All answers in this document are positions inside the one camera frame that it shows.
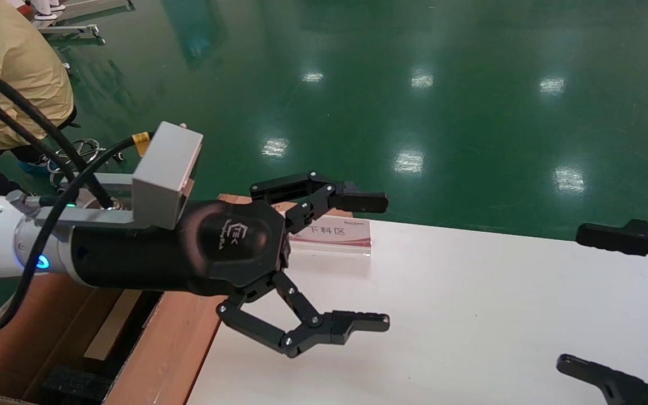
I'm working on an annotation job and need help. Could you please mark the white metal stand frame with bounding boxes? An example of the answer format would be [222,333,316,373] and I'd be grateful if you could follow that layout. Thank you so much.
[12,0,136,43]

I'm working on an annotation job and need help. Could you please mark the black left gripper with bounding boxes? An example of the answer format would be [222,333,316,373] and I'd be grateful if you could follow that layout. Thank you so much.
[70,199,292,297]

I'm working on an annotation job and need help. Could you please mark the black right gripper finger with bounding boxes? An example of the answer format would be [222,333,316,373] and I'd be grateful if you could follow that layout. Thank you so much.
[556,354,648,405]
[575,219,648,280]

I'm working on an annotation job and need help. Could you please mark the small cardboard box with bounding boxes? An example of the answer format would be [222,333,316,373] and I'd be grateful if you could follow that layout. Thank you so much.
[83,289,143,362]

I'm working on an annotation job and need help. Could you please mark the person in yellow coat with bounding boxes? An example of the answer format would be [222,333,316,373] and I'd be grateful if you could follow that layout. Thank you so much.
[0,0,76,195]

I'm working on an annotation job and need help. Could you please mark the brown wooden board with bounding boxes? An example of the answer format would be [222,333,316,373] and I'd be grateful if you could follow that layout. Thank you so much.
[216,193,354,219]

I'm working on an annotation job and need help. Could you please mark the silver camera mount bracket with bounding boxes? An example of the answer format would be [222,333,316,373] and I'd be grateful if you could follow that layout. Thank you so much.
[6,173,137,227]

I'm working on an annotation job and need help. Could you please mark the large cardboard box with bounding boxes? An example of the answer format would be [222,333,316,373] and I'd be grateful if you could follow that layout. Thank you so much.
[0,272,230,405]

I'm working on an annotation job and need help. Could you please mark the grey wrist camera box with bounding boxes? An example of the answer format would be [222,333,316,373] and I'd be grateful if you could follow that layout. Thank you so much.
[131,121,204,231]

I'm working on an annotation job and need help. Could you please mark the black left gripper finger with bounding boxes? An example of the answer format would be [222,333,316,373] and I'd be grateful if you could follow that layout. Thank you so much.
[249,171,390,235]
[215,271,391,359]

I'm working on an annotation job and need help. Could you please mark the chrome stool base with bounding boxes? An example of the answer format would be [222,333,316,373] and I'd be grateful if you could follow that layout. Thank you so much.
[43,138,125,182]

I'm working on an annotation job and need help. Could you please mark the black foam block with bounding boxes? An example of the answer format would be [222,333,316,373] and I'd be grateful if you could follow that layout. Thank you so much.
[42,364,114,403]

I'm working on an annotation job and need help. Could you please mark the acrylic sign with red print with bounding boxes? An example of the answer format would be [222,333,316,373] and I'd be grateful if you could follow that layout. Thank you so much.
[289,215,373,257]

